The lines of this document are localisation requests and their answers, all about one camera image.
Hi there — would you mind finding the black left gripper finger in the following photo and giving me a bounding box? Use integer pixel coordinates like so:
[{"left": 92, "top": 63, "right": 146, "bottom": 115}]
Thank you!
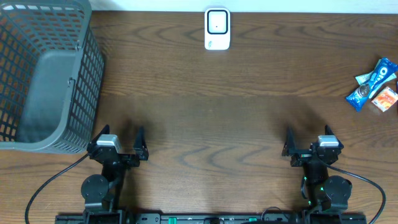
[
  {"left": 133, "top": 126, "right": 149, "bottom": 161},
  {"left": 88, "top": 124, "right": 109, "bottom": 149}
]

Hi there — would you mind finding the grey plastic mesh basket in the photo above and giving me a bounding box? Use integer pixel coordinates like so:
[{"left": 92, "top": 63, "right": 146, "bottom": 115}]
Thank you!
[{"left": 1, "top": 0, "right": 104, "bottom": 154}]

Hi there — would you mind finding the blue Oreo cookie pack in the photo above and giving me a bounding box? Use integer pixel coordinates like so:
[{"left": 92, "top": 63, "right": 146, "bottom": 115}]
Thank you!
[{"left": 346, "top": 58, "right": 397, "bottom": 112}]

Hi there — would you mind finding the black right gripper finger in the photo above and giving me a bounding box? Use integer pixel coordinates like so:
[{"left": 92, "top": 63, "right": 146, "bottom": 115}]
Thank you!
[
  {"left": 282, "top": 127, "right": 295, "bottom": 156},
  {"left": 325, "top": 125, "right": 344, "bottom": 148}
]

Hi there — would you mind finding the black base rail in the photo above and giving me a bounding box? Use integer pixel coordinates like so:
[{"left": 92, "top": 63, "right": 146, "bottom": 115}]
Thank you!
[{"left": 55, "top": 212, "right": 366, "bottom": 224}]

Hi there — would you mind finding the teal wet wipes pack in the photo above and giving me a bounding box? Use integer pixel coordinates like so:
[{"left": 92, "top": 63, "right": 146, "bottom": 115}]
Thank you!
[{"left": 355, "top": 58, "right": 397, "bottom": 98}]

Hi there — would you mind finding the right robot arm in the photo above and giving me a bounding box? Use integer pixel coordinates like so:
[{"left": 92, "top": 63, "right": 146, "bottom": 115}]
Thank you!
[{"left": 282, "top": 126, "right": 352, "bottom": 223}]

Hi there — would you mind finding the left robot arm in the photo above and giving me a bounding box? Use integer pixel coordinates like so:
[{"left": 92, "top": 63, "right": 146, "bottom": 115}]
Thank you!
[{"left": 81, "top": 125, "right": 149, "bottom": 224}]

